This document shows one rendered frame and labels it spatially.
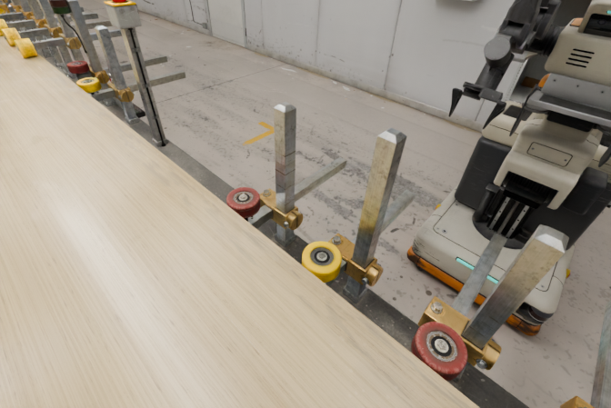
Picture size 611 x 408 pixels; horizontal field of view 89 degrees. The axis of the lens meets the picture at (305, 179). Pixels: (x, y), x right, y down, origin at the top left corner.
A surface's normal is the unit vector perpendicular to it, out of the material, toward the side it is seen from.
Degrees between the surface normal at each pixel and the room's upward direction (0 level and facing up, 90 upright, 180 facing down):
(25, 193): 0
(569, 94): 90
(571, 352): 0
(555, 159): 98
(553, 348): 0
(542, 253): 90
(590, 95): 90
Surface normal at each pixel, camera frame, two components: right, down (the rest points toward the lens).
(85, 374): 0.04, -0.78
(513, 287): -0.68, 0.44
